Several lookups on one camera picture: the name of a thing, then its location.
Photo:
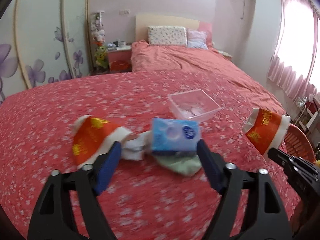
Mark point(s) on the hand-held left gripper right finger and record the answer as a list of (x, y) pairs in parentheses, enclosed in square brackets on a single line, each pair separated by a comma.
[(212, 170)]

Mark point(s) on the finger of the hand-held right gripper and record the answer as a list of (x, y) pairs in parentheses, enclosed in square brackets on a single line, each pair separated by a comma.
[(287, 161)]

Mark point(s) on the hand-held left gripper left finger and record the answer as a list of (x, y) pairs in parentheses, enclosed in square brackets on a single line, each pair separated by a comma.
[(107, 170)]

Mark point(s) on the orange plastic basket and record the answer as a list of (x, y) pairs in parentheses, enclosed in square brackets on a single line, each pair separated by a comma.
[(300, 142)]

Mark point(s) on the blue tissue pack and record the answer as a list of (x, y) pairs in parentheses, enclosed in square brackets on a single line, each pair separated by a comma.
[(170, 135)]

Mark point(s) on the white crumpled tissue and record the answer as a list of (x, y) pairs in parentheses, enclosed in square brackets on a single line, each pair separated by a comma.
[(132, 150)]

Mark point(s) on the pale grey green sock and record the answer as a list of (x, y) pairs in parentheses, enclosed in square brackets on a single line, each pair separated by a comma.
[(180, 166)]

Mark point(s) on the clear plastic box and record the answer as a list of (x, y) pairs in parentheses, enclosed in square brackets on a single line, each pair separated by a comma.
[(182, 110)]

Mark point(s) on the red floral blanket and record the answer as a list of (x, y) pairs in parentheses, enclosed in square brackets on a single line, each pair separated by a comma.
[(62, 110)]

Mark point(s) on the pink white nightstand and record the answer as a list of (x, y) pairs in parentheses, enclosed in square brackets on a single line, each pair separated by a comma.
[(225, 54), (120, 60)]

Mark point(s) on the yellow green plush toy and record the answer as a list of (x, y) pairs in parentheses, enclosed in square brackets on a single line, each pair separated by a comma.
[(100, 55)]

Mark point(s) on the bed with red quilt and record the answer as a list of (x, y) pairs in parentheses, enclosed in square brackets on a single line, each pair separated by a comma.
[(175, 60)]

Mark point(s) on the pink curtain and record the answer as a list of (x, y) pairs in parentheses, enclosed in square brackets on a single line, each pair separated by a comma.
[(292, 45)]

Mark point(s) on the white mug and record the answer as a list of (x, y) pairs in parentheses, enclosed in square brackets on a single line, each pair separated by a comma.
[(122, 44)]

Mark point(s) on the pink ruffled pillow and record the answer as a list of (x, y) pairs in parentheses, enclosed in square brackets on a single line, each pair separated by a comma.
[(197, 39)]

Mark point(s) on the clear tube of plush toys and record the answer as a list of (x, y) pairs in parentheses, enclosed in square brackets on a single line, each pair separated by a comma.
[(98, 30)]

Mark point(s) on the white floral pillow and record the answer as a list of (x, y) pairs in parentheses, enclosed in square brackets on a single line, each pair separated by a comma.
[(166, 36)]

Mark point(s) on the wardrobe with purple flower doors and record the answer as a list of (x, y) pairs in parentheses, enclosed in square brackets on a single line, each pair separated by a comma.
[(42, 30)]

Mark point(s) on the beige pink headboard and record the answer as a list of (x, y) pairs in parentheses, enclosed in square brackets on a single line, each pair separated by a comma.
[(162, 20)]

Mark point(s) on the white wall socket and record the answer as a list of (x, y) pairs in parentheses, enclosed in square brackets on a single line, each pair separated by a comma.
[(124, 12)]

